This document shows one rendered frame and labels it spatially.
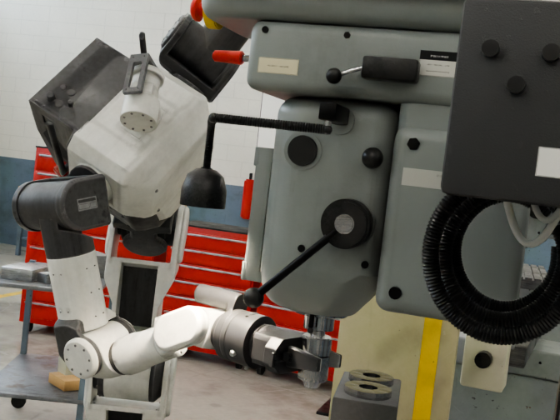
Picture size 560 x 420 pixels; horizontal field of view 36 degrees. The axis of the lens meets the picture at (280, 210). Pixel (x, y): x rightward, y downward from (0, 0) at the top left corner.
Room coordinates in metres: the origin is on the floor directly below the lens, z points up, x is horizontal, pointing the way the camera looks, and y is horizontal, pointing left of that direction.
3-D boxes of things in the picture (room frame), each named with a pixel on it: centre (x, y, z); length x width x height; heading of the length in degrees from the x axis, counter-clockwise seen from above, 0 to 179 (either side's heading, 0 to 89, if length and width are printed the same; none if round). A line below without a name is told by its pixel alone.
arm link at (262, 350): (1.38, -0.01, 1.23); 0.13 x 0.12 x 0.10; 142
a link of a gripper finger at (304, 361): (1.30, -0.06, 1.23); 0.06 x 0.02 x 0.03; 52
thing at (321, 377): (1.32, -0.08, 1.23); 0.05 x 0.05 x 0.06
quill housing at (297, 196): (1.32, -0.08, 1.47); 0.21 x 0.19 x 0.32; 163
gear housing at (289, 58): (1.31, -0.12, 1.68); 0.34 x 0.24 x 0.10; 73
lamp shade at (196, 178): (1.36, 0.12, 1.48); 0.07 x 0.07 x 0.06
